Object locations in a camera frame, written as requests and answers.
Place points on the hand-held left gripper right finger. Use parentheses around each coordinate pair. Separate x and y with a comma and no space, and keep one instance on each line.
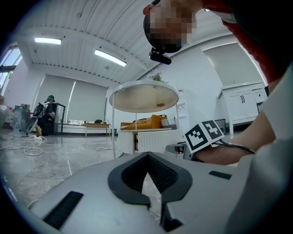
(180,185)

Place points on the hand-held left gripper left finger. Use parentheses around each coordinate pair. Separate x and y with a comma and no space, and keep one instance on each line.
(116,182)

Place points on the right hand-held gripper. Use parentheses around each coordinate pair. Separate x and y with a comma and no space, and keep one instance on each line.
(198,139)

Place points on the person's right forearm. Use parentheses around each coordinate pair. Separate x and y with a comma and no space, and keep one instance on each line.
(238,141)

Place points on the white ribbed coffee table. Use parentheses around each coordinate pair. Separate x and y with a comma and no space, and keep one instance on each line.
(126,139)

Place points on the black mesh waste bin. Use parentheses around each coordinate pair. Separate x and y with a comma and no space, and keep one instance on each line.
(221,126)

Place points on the grey storage basket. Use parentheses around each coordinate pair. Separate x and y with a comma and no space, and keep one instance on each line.
(169,123)

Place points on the orange sofa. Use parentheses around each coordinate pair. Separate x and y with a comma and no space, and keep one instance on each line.
(148,122)

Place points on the low wooden bench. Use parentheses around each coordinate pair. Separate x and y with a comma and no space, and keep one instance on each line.
(97,125)

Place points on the tall white round side table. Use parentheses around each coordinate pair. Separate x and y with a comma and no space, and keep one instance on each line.
(144,98)

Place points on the purple flower plant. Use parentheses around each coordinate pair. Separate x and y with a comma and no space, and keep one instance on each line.
(157,76)

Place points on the grey roller blind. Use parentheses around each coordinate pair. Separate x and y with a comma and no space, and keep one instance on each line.
(57,91)
(231,66)
(88,102)

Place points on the black framed glass cabinet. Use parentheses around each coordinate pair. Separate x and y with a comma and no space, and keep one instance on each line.
(60,116)

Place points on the white power strip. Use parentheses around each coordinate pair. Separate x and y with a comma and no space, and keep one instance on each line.
(36,137)

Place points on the person's head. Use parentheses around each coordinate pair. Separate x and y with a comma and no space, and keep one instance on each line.
(169,25)

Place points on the long ceiling light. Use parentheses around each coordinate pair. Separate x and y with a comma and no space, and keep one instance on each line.
(110,58)
(47,40)

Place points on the black head camera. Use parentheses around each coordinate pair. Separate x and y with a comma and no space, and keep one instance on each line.
(160,58)

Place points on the window with dark frame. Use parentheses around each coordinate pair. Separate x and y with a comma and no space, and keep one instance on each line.
(8,66)

